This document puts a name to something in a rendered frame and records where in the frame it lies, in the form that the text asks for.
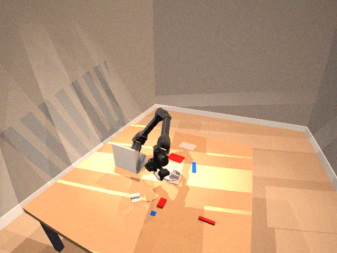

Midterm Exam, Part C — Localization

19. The red flat bar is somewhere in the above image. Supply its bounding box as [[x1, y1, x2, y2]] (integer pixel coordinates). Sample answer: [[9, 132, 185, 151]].
[[198, 216, 216, 225]]

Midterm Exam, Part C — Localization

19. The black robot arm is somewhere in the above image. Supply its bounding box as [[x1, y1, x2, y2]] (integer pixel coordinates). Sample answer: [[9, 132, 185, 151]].
[[131, 107, 172, 172]]

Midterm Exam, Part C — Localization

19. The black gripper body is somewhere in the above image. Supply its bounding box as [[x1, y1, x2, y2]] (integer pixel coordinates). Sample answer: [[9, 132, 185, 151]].
[[152, 157, 170, 178]]

